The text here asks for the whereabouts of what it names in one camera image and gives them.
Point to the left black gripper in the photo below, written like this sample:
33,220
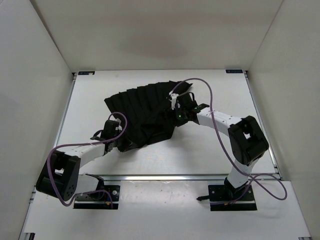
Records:
118,131

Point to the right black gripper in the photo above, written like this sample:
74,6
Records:
181,123

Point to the black pleated skirt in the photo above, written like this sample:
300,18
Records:
148,112

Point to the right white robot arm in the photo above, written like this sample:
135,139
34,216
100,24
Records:
247,140

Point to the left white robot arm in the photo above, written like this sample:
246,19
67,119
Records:
60,176

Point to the right blue corner label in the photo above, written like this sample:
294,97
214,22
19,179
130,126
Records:
234,71

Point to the blue corner label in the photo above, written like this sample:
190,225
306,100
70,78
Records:
234,71
86,73

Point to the left blue corner label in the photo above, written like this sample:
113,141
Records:
86,73

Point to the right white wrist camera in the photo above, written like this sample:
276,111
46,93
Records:
173,99

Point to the aluminium table rail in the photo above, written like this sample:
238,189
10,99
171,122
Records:
171,177

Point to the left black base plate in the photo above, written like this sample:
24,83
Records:
100,200

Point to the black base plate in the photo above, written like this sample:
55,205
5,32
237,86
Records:
221,199
100,200

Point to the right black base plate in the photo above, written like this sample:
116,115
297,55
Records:
221,199

